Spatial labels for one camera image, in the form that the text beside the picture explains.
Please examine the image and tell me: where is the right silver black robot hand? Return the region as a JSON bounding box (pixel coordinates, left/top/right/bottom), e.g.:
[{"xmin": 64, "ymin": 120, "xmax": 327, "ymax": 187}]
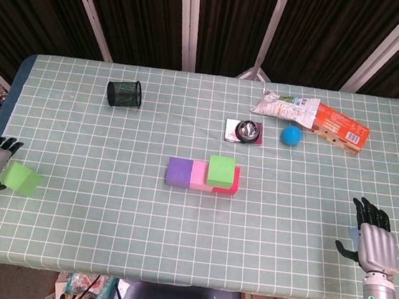
[{"xmin": 332, "ymin": 194, "xmax": 399, "ymax": 277}]

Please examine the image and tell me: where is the light blue foam cube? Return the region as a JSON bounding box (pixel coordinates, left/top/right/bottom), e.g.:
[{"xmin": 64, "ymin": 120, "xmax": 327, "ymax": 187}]
[{"xmin": 346, "ymin": 227, "xmax": 362, "ymax": 244}]

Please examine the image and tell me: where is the green foam cube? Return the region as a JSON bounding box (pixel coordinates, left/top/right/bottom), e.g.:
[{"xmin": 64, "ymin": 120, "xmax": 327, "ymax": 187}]
[
  {"xmin": 205, "ymin": 153, "xmax": 238, "ymax": 190},
  {"xmin": 0, "ymin": 159, "xmax": 46, "ymax": 200}
]

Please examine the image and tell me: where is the magenta foam cube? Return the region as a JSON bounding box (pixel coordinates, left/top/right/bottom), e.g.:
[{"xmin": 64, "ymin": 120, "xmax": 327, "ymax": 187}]
[{"xmin": 211, "ymin": 163, "xmax": 241, "ymax": 197}]

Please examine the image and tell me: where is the purple foam cube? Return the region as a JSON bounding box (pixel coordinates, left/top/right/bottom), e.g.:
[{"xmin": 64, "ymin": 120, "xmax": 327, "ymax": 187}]
[{"xmin": 164, "ymin": 156, "xmax": 196, "ymax": 189}]

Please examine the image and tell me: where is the orange cardboard box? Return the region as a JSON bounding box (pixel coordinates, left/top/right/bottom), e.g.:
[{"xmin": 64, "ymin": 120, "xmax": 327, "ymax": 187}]
[{"xmin": 302, "ymin": 100, "xmax": 374, "ymax": 158}]

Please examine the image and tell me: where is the blue ball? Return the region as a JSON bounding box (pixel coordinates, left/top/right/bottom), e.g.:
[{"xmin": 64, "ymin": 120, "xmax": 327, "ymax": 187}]
[{"xmin": 280, "ymin": 125, "xmax": 304, "ymax": 148}]

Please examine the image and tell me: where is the black mesh pen holder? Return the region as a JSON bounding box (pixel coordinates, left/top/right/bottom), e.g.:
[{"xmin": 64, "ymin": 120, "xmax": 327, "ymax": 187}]
[{"xmin": 104, "ymin": 76, "xmax": 145, "ymax": 111}]

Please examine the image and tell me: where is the crumpled plastic packaging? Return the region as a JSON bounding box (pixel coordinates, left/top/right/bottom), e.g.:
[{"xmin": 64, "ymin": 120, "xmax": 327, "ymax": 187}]
[{"xmin": 52, "ymin": 270, "xmax": 119, "ymax": 299}]

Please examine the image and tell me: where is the white snack bag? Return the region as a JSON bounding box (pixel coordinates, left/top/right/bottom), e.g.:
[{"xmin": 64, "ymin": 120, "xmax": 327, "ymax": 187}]
[{"xmin": 247, "ymin": 85, "xmax": 322, "ymax": 130}]

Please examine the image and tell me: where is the red flat case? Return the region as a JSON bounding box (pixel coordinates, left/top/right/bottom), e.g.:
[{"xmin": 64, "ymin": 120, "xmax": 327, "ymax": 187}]
[{"xmin": 223, "ymin": 118, "xmax": 265, "ymax": 147}]

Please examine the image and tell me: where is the green checked tablecloth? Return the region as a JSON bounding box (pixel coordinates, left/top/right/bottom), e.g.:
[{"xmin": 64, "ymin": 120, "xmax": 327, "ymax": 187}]
[{"xmin": 0, "ymin": 49, "xmax": 399, "ymax": 299}]

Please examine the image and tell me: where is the light pink foam cube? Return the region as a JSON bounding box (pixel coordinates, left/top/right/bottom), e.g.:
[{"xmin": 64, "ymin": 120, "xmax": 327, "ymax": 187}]
[{"xmin": 188, "ymin": 159, "xmax": 217, "ymax": 193}]

